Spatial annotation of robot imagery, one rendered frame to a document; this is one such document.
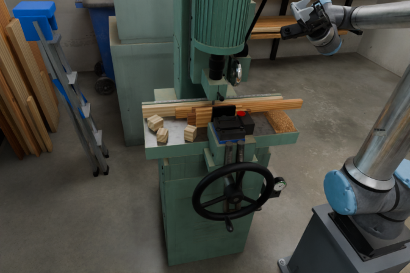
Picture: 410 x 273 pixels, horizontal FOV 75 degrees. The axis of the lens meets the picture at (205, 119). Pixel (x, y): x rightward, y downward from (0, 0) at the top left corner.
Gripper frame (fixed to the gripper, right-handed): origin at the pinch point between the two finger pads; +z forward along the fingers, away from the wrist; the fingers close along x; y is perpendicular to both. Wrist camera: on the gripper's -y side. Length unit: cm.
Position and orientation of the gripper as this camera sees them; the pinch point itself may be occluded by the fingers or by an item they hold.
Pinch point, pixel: (291, 7)
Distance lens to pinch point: 96.9
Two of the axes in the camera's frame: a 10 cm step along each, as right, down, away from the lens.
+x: 1.5, 9.3, -3.3
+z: -6.4, -1.6, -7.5
